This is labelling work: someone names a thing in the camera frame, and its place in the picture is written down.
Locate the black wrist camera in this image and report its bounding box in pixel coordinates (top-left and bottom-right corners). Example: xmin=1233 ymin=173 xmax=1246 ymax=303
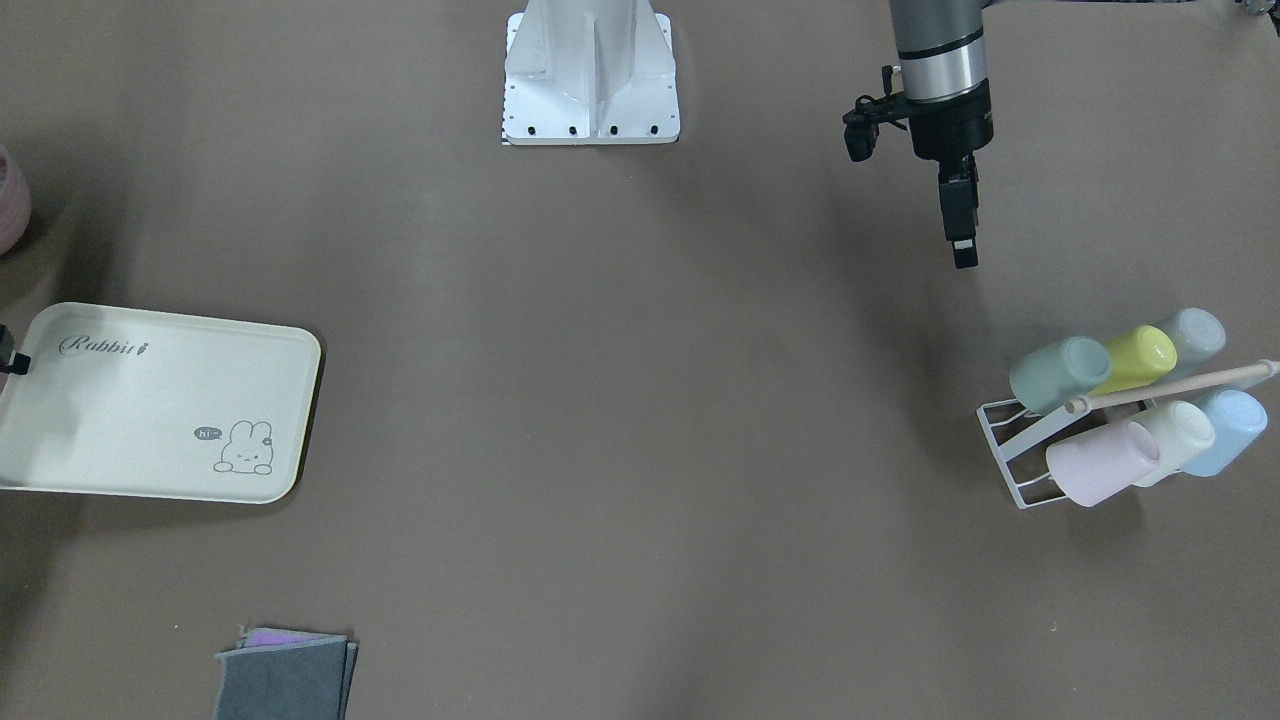
xmin=842 ymin=94 xmax=909 ymax=163

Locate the white wire cup rack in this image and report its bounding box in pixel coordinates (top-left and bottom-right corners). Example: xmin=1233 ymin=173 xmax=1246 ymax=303
xmin=975 ymin=359 xmax=1277 ymax=509

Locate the yellow plastic cup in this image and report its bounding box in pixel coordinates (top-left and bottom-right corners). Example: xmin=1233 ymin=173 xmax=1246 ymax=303
xmin=1089 ymin=324 xmax=1178 ymax=396

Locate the pink plastic cup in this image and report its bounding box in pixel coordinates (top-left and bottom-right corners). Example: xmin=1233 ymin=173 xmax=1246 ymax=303
xmin=1044 ymin=420 xmax=1161 ymax=507

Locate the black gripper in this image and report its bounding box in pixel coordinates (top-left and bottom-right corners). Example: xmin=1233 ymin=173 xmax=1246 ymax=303
xmin=908 ymin=79 xmax=995 ymax=269

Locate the pink bowl with ice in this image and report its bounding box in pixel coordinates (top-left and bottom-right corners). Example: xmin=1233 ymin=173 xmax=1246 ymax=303
xmin=0 ymin=145 xmax=32 ymax=255

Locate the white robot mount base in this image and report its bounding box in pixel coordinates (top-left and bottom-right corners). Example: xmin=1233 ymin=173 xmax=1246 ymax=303
xmin=500 ymin=1 xmax=682 ymax=146

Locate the cream rabbit tray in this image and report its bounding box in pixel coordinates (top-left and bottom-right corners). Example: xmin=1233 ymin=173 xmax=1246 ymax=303
xmin=1 ymin=302 xmax=323 ymax=505

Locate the white plastic cup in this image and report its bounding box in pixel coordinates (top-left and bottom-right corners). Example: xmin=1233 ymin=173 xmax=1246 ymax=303
xmin=1132 ymin=400 xmax=1216 ymax=488

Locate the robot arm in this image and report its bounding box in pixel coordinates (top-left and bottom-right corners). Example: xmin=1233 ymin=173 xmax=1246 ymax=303
xmin=890 ymin=1 xmax=995 ymax=269

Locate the grey folded cloth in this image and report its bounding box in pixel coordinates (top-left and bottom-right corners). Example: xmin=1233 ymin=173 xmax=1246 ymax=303
xmin=212 ymin=626 xmax=358 ymax=719

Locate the grey plastic cup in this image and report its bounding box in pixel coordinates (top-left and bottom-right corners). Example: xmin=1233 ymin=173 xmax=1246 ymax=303
xmin=1155 ymin=307 xmax=1228 ymax=382

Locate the blue plastic cup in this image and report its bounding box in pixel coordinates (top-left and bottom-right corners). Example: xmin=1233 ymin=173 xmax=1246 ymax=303
xmin=1181 ymin=388 xmax=1268 ymax=477

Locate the green plastic cup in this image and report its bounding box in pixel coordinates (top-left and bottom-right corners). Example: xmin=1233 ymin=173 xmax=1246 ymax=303
xmin=1007 ymin=336 xmax=1112 ymax=415

